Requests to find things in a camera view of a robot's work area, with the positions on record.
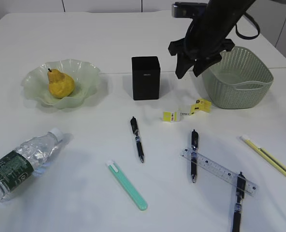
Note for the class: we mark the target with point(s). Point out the black pen near holder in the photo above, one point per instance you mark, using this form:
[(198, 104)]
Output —
[(135, 130)]

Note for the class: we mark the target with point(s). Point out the yellow pear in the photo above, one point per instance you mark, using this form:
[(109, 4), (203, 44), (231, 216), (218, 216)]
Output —
[(60, 84)]

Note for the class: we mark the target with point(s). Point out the black square pen holder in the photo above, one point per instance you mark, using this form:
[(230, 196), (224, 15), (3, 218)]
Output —
[(145, 78)]

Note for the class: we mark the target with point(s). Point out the green plastic woven basket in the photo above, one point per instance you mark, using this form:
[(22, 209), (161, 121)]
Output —
[(239, 81)]

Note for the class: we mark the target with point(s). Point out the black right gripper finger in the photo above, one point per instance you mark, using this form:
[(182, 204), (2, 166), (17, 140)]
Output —
[(184, 63), (202, 64)]

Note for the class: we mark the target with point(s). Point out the clear plastic water bottle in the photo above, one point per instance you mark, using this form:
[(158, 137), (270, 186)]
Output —
[(19, 164)]

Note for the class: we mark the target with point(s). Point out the black pen under ruler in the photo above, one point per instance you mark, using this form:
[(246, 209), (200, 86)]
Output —
[(194, 146)]

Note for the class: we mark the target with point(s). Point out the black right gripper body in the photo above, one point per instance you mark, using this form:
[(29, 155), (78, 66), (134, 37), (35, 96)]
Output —
[(179, 47)]

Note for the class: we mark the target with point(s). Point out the teal utility knife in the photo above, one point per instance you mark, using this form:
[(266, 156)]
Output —
[(128, 187)]

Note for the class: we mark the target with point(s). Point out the black pen over ruler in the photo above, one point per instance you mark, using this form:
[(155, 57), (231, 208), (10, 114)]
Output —
[(238, 203)]

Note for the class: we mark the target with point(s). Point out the green glass wavy plate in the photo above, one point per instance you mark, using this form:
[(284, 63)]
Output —
[(85, 75)]

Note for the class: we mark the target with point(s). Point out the yellow utility knife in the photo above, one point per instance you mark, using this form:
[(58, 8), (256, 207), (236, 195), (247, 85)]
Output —
[(265, 155)]

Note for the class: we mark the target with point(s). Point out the yellow white waste paper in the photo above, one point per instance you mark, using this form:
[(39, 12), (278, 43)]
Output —
[(189, 110)]

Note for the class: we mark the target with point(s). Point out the clear plastic ruler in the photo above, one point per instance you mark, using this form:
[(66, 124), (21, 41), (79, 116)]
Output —
[(219, 171)]

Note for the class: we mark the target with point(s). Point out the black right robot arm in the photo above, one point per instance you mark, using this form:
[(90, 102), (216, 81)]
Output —
[(206, 36)]

